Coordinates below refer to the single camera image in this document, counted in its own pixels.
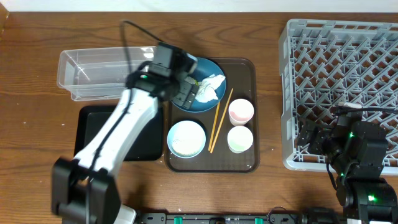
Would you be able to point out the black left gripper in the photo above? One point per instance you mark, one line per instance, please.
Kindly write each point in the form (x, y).
(186, 96)

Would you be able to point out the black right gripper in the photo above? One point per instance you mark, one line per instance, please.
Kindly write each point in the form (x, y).
(320, 132)

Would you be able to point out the white tissue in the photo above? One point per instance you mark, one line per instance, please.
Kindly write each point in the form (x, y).
(207, 88)

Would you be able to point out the light blue small bowl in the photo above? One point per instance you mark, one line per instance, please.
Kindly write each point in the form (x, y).
(186, 139)

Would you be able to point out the green cup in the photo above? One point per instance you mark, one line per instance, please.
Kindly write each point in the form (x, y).
(240, 139)

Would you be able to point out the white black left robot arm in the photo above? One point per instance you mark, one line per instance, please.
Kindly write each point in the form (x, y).
(84, 188)

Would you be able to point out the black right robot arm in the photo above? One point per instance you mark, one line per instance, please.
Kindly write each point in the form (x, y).
(354, 149)

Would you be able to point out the grey dishwasher rack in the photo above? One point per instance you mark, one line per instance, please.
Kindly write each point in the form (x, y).
(323, 63)

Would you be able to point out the clear plastic waste bin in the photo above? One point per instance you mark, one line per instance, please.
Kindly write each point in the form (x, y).
(100, 73)

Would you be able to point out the dark blue plate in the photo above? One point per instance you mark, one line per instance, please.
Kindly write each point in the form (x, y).
(204, 69)

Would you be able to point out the wooden chopstick right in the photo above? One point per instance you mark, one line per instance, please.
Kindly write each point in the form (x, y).
(221, 121)

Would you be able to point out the wooden chopstick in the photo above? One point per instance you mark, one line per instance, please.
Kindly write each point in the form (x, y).
(221, 121)
(213, 127)

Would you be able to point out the wooden chopstick left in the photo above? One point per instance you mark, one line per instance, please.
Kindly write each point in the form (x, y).
(213, 127)

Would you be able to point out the pink cup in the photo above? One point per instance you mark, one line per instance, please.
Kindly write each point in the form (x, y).
(240, 112)

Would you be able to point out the brown serving tray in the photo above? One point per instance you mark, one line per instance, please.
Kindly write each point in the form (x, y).
(240, 83)

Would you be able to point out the black rectangular tray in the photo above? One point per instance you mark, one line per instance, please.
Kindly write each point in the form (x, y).
(148, 145)

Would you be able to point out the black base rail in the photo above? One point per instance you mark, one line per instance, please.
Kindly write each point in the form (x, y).
(277, 218)

